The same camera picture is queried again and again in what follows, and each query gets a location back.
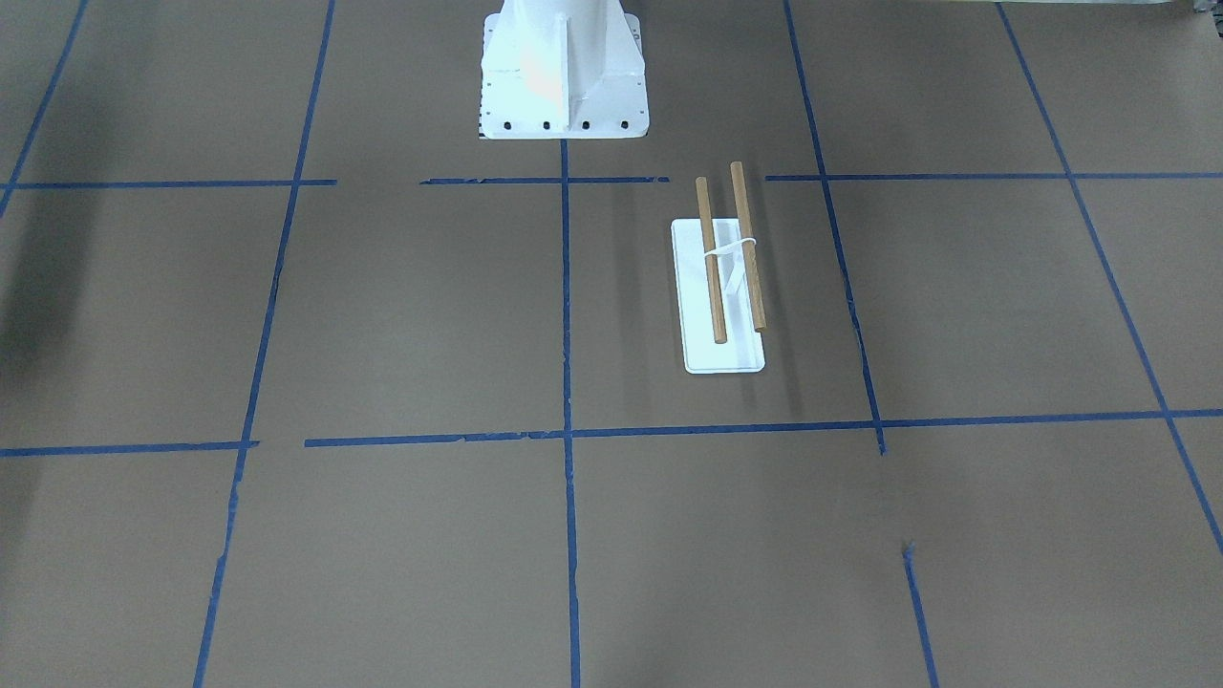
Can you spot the white towel rack base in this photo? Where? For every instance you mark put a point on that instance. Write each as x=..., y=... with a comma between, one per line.
x=742, y=352

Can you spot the shorter wooden rack rod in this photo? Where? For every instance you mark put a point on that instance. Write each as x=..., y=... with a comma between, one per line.
x=710, y=260

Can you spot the longer wooden rack rod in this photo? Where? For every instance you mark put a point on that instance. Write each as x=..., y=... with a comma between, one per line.
x=750, y=258

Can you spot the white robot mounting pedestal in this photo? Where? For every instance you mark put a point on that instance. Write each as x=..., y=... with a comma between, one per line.
x=563, y=70

